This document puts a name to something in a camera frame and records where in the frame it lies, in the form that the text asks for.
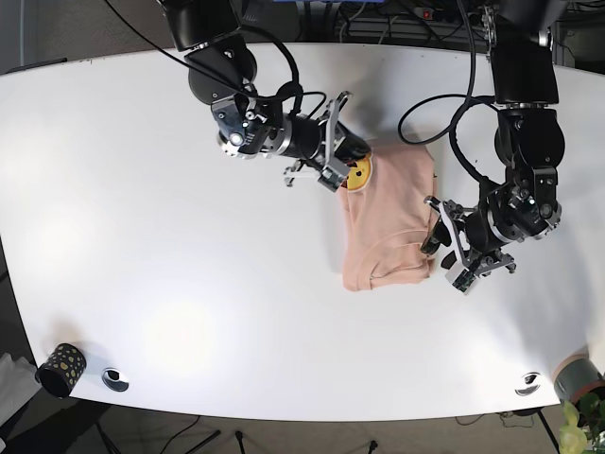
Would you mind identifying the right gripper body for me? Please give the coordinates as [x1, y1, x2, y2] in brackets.
[284, 91, 353, 192]

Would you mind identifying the right silver table grommet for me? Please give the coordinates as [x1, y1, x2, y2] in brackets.
[514, 372, 544, 397]

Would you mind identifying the green potted plant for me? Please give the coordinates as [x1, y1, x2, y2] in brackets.
[559, 391, 604, 454]

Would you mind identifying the left silver table grommet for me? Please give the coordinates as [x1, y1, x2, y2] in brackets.
[101, 368, 130, 393]

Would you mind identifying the grey plant pot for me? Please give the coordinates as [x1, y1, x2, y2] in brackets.
[552, 355, 604, 404]

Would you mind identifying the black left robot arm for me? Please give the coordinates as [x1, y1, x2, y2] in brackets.
[422, 1, 567, 293]

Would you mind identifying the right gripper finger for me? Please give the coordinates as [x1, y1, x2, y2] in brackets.
[338, 131, 372, 164]

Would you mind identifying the salmon pink T-shirt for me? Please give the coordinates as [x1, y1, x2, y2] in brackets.
[337, 145, 436, 291]

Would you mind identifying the black dotted cup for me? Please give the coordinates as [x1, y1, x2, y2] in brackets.
[35, 343, 87, 398]

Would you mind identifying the silver table grommet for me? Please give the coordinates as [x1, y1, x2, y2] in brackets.
[514, 372, 544, 397]
[101, 368, 130, 393]

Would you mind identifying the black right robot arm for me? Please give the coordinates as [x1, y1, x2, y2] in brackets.
[160, 1, 371, 191]

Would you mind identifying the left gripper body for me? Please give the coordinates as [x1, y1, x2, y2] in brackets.
[424, 196, 516, 294]

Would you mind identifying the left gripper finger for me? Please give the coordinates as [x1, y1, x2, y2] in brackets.
[421, 218, 447, 255]

